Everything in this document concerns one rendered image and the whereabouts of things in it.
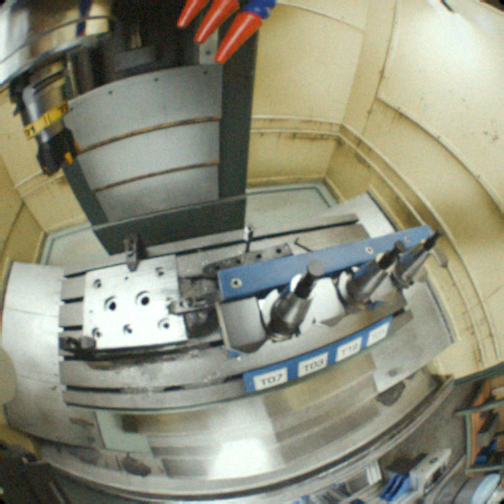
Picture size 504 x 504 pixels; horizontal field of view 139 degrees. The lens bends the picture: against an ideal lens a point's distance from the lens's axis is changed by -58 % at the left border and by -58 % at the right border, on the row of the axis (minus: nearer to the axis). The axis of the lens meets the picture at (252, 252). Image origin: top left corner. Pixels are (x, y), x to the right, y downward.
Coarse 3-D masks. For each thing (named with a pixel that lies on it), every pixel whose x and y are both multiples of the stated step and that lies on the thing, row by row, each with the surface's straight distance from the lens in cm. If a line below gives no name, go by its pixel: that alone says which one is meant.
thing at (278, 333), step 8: (272, 296) 27; (264, 304) 26; (264, 312) 26; (312, 312) 27; (264, 320) 26; (272, 320) 26; (272, 328) 26; (280, 328) 26; (296, 328) 26; (304, 328) 26; (272, 336) 27; (280, 336) 26; (296, 336) 28
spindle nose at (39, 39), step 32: (32, 0) 18; (64, 0) 18; (96, 0) 19; (0, 32) 18; (32, 32) 17; (64, 32) 17; (96, 32) 18; (0, 64) 17; (32, 64) 17; (0, 96) 21
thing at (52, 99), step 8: (56, 88) 22; (64, 88) 23; (48, 96) 21; (56, 96) 22; (64, 96) 23; (32, 104) 21; (40, 104) 21; (48, 104) 21; (56, 104) 22; (24, 112) 22; (32, 112) 22; (40, 112) 21; (24, 120) 22; (32, 120) 22; (56, 120) 22; (32, 136) 22
